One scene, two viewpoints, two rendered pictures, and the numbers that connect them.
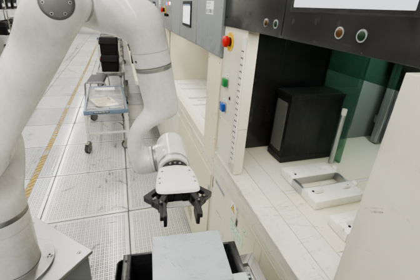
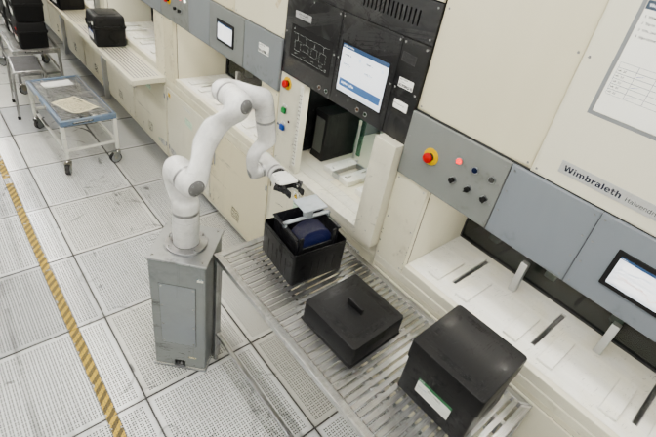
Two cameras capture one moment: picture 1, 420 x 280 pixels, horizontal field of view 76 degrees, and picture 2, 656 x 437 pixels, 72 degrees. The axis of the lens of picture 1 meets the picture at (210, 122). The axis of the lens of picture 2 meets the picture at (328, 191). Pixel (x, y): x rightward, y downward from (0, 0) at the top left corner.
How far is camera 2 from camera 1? 1.53 m
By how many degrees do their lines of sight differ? 25
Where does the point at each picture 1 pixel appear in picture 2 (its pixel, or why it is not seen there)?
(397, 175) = (375, 164)
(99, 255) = not seen: hidden behind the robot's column
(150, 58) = (269, 118)
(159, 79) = (271, 127)
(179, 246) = (305, 201)
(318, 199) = (348, 180)
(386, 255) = (373, 188)
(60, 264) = (211, 238)
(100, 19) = not seen: hidden behind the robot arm
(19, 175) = not seen: hidden behind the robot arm
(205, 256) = (315, 202)
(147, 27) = (269, 104)
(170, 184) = (284, 180)
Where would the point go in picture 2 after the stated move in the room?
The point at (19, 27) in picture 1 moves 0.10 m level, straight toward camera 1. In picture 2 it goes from (225, 117) to (244, 126)
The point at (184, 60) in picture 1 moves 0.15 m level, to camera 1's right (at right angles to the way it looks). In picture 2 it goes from (192, 56) to (213, 57)
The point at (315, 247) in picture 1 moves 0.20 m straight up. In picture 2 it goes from (349, 204) to (356, 172)
